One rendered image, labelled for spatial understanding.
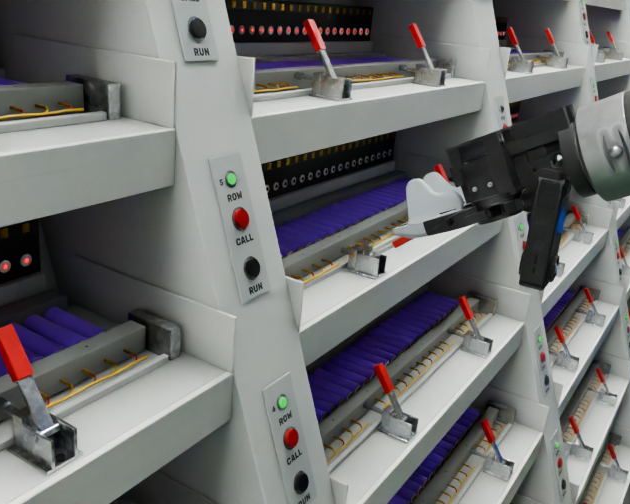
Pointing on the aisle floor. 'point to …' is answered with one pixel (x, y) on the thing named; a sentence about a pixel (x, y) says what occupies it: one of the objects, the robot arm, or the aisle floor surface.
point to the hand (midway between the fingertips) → (409, 233)
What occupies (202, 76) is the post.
